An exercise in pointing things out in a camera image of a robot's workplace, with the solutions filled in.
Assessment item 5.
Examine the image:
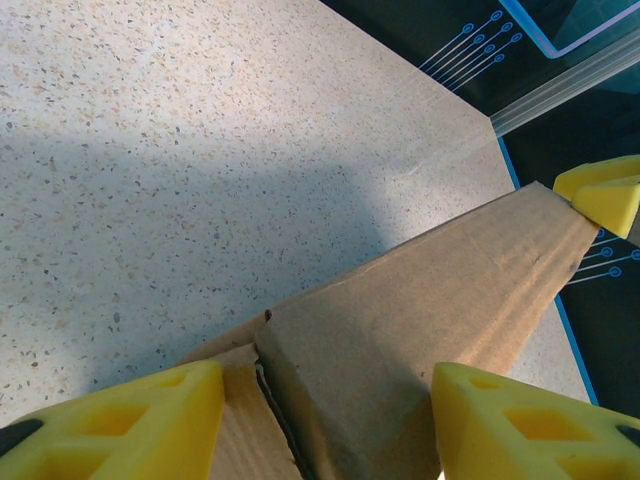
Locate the brown cardboard box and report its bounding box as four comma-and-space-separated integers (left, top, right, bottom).
174, 182, 602, 480

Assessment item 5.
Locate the aluminium frame post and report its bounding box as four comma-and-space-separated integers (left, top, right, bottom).
488, 33, 640, 138

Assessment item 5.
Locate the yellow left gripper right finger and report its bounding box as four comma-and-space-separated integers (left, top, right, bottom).
431, 361, 640, 480

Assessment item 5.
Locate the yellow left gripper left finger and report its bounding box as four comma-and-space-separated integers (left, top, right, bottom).
0, 359, 227, 480

